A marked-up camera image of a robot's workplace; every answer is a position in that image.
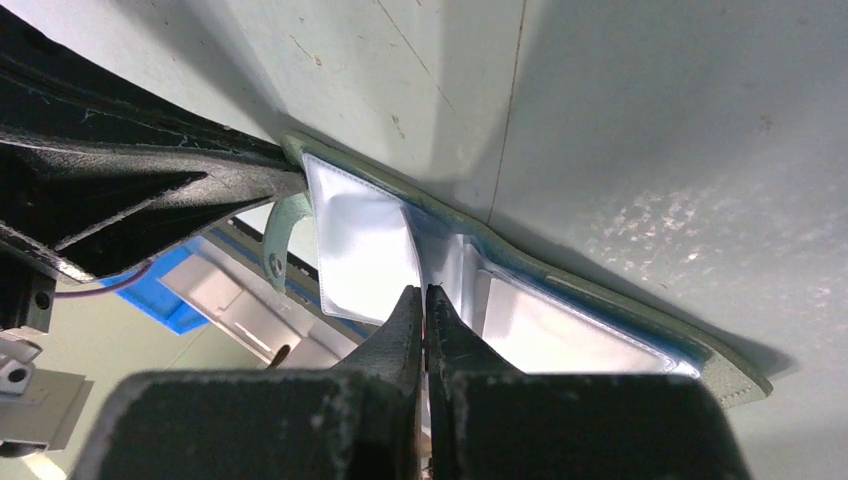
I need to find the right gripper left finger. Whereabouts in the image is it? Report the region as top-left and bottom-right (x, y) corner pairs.
(72, 286), (422, 479)

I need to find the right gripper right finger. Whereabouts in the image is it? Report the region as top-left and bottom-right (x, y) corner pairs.
(424, 285), (750, 479)

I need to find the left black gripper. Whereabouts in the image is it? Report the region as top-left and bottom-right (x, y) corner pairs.
(1, 10), (306, 335)

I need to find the blue card wallet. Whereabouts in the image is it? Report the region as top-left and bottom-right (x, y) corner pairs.
(263, 133), (773, 408)

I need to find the blue plastic bin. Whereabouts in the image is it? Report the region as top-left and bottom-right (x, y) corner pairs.
(116, 240), (208, 335)

